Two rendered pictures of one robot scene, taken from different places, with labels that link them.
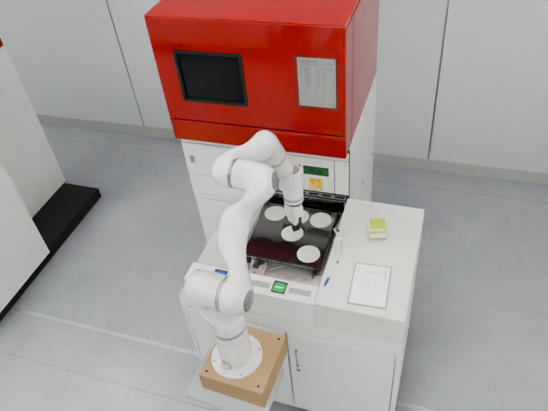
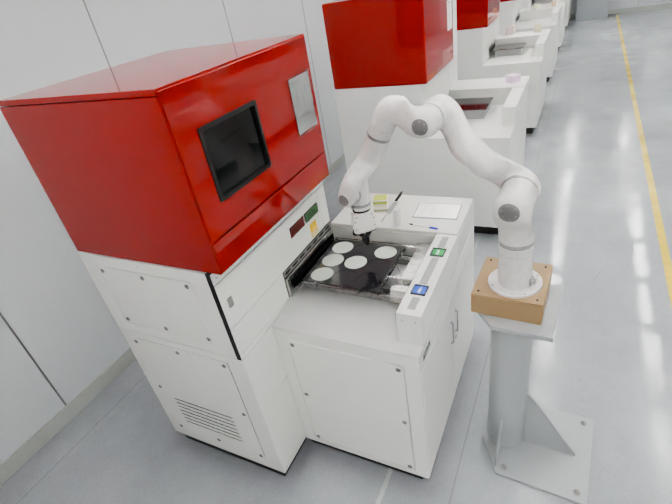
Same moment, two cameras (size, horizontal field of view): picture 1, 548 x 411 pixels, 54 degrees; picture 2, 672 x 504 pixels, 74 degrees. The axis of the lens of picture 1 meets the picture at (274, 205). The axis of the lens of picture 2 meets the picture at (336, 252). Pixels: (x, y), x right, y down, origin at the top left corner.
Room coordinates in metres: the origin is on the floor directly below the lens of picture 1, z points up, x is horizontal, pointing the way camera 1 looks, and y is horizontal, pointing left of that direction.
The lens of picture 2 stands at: (1.54, 1.59, 1.99)
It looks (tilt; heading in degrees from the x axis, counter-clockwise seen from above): 32 degrees down; 279
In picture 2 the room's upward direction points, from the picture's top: 11 degrees counter-clockwise
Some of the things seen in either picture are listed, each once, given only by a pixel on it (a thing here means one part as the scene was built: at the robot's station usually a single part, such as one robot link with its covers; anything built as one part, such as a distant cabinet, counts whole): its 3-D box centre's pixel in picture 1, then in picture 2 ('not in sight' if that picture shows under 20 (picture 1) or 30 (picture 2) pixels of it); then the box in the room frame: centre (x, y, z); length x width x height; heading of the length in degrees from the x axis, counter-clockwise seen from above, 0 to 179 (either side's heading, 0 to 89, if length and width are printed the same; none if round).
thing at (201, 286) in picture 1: (214, 301); (514, 216); (1.13, 0.24, 1.22); 0.19 x 0.12 x 0.24; 62
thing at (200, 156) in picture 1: (264, 175); (284, 258); (2.01, 0.03, 1.02); 0.82 x 0.03 x 0.40; 67
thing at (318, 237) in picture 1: (291, 232); (354, 263); (1.73, -0.07, 0.90); 0.34 x 0.34 x 0.01; 67
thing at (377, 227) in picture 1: (377, 229); (381, 203); (1.58, -0.42, 1.00); 0.07 x 0.07 x 0.07; 82
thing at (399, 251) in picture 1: (373, 264); (403, 223); (1.49, -0.39, 0.89); 0.62 x 0.35 x 0.14; 157
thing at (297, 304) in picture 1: (251, 293); (430, 284); (1.42, 0.13, 0.89); 0.55 x 0.09 x 0.14; 67
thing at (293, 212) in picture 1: (294, 208); (362, 218); (1.66, -0.08, 1.11); 0.10 x 0.07 x 0.11; 21
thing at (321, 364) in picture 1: (307, 319); (392, 336); (1.60, -0.10, 0.41); 0.97 x 0.64 x 0.82; 67
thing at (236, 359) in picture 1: (232, 341); (515, 262); (1.11, 0.20, 1.01); 0.19 x 0.19 x 0.18
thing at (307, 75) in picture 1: (275, 48); (189, 143); (2.29, -0.09, 1.52); 0.81 x 0.75 x 0.59; 67
